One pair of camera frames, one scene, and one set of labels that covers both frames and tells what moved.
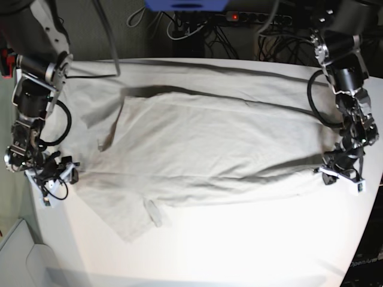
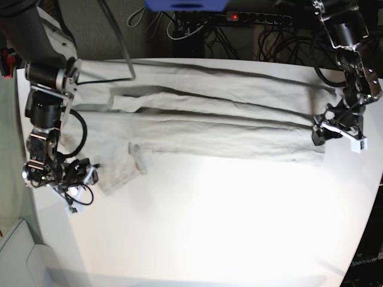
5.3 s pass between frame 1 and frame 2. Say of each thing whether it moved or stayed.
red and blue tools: stayed
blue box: stayed
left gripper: moved
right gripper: moved
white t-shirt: moved
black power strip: stayed
